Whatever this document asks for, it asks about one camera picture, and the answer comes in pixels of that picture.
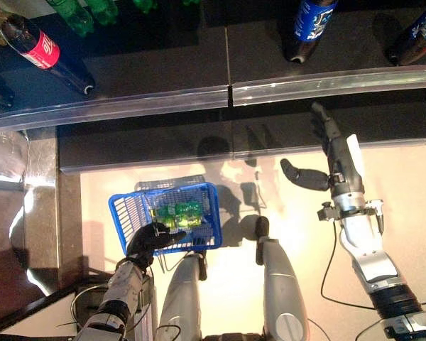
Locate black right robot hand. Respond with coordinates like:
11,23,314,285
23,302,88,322
279,102,366,200

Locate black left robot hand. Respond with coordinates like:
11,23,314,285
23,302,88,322
126,222,187,271

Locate blue plastic shopping basket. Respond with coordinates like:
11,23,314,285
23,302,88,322
108,174,224,256

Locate Pepsi bottle blue cap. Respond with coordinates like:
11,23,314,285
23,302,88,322
388,5,426,67
283,0,338,64

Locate black base shelf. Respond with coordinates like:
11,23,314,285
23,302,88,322
56,88,426,175

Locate black shelf with clear strip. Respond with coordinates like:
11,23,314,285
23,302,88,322
0,0,234,134
226,0,426,107

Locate dark robot pelvis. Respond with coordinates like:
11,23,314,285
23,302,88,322
202,332,267,341

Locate cola bottle red cap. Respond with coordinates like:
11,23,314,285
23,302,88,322
0,67,15,109
0,0,96,96

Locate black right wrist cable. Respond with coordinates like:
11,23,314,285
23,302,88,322
319,220,377,312

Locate black metal frame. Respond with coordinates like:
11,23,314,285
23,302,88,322
0,266,111,337

